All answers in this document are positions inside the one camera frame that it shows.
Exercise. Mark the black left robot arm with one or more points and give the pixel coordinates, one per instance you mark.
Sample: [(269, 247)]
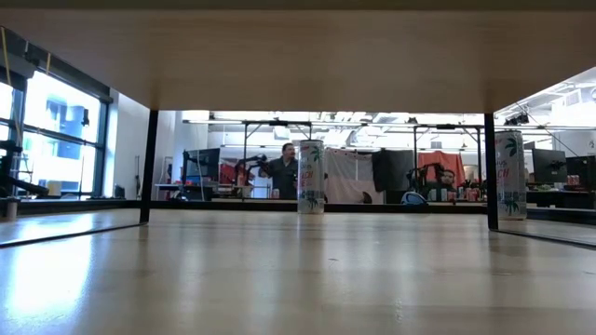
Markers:
[(9, 179)]

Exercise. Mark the person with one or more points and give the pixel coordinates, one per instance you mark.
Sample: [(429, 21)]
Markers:
[(448, 179), (284, 177)]

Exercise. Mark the red and black equipment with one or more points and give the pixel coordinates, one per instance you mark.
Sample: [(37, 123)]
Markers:
[(227, 173)]

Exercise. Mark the black computer monitor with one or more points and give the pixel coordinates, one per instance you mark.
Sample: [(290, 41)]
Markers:
[(202, 165), (582, 170), (549, 165)]

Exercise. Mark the black window frame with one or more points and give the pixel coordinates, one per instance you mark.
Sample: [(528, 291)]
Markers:
[(103, 149)]

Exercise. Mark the white and blue rounded object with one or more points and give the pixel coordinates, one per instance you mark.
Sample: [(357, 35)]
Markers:
[(413, 199)]

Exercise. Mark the orange cloth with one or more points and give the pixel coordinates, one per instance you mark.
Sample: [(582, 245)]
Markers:
[(447, 160)]

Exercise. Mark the black background robot arm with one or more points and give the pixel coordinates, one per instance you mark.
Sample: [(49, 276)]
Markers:
[(251, 160), (426, 179)]

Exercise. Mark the white cloth panel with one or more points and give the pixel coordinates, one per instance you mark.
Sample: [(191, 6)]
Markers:
[(349, 177)]

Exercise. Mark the black cloth panel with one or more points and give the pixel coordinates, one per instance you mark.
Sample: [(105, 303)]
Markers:
[(393, 172)]

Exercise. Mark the black metal table frame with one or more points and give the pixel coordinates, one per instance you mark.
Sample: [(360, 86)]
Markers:
[(186, 204)]

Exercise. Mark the background desk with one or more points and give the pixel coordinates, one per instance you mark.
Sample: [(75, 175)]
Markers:
[(186, 186), (559, 197)]

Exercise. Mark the wooden shelf with black legs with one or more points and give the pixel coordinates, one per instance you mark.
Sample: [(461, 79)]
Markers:
[(298, 60)]

